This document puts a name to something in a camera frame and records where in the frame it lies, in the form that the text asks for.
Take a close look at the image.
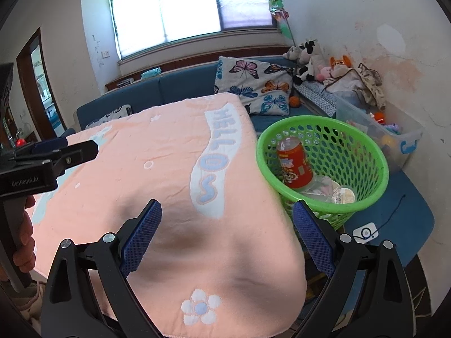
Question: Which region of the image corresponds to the small jelly cup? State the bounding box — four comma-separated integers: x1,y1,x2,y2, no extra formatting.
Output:
331,186,356,204

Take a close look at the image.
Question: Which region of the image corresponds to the clear dome cup lid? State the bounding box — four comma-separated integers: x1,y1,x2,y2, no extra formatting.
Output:
300,175,339,203

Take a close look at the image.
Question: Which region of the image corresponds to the red cartoon plastic cup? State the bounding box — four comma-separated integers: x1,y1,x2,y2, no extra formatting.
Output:
277,137,313,189

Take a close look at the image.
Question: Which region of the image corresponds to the green plastic trash basket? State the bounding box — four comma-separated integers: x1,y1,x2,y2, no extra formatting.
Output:
256,115,389,230

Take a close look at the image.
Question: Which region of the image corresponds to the person left hand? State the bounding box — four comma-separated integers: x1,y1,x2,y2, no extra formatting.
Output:
13,195,36,273

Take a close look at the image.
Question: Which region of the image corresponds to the red cap white bottle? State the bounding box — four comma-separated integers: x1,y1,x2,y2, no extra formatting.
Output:
16,138,26,147

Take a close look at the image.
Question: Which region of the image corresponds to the small butterfly cushion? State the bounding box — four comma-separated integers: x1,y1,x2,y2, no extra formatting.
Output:
86,104,133,129

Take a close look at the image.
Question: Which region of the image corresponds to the white power strip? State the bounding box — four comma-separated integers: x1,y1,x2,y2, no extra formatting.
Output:
351,222,379,244

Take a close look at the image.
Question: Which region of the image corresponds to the window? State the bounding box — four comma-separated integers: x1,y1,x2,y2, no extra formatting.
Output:
109,0,273,59

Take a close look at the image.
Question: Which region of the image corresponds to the clear plastic storage box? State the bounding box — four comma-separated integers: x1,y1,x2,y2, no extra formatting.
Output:
336,92,423,174

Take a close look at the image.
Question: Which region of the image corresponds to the butterfly print pillow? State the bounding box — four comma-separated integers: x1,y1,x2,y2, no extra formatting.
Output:
214,56,293,116

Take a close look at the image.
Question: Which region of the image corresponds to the small orange ball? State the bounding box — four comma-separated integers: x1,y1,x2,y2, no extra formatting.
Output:
289,95,301,108

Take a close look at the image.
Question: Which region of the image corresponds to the beige cloth pile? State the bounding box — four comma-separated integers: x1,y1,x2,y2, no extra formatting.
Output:
323,63,386,112

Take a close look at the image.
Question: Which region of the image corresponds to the pink plush toy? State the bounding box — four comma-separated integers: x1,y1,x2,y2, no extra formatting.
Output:
316,65,333,83

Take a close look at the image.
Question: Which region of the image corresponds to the orange fox plush toy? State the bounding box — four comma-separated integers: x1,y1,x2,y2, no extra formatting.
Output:
330,55,352,77

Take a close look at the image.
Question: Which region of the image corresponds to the grey plush toy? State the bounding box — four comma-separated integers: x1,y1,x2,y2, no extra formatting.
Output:
283,44,305,62

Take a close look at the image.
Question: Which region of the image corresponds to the colourful pinwheel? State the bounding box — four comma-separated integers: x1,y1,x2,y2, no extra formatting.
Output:
268,0,297,46

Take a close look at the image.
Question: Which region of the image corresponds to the cow plush toy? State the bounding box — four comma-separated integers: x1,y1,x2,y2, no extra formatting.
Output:
293,40,328,86

